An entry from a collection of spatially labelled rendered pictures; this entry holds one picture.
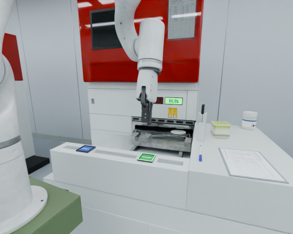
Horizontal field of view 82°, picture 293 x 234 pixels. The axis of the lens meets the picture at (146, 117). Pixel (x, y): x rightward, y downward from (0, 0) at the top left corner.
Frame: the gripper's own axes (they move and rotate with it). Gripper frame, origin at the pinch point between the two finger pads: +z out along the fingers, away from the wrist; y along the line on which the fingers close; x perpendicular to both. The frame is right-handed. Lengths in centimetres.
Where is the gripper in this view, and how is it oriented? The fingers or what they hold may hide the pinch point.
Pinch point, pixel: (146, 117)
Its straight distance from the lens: 57.4
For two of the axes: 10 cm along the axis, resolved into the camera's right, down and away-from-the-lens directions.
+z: -0.6, 10.0, 0.2
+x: 9.5, 0.7, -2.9
